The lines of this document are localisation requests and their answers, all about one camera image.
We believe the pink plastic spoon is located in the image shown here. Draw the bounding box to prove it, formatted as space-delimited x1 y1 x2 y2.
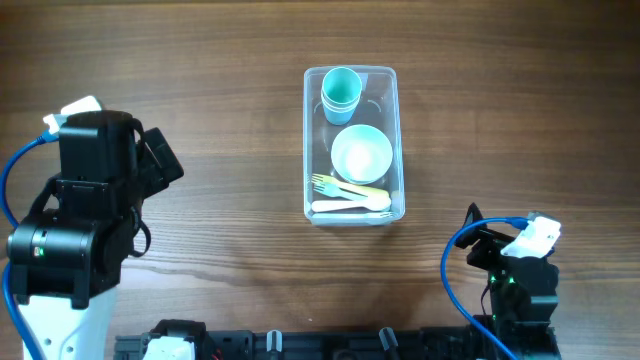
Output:
311 197 391 213

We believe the yellow plastic fork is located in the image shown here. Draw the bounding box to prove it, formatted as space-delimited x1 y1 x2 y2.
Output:
311 173 389 197

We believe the blue plastic bowl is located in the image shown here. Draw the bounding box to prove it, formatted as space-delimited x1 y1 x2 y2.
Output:
330 124 394 185

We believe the green plastic fork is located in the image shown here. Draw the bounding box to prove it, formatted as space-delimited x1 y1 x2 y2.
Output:
313 182 366 201

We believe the blue plastic cup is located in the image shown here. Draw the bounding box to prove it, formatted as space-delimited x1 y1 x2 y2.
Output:
323 106 356 126

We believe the pink plastic cup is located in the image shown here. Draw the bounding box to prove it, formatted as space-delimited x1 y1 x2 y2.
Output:
321 97 360 113

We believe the green plastic cup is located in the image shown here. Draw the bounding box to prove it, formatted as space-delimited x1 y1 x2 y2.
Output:
321 67 363 107

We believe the light blue plastic fork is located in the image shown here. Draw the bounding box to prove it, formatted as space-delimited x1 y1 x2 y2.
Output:
312 211 395 221

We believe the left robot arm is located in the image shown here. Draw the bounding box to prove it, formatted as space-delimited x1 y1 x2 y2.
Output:
2 110 184 359

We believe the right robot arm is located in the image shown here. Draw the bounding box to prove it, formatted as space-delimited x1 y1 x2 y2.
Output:
454 204 561 359

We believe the clear plastic storage container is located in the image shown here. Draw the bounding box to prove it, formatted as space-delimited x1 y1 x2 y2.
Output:
303 65 406 226

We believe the right blue cable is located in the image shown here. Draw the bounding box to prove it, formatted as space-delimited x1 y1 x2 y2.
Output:
439 215 531 360

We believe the blue cable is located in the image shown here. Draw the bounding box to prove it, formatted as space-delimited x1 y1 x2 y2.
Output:
0 130 61 360
439 215 531 360

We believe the left blue cable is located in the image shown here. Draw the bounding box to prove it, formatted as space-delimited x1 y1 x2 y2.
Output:
0 130 61 360

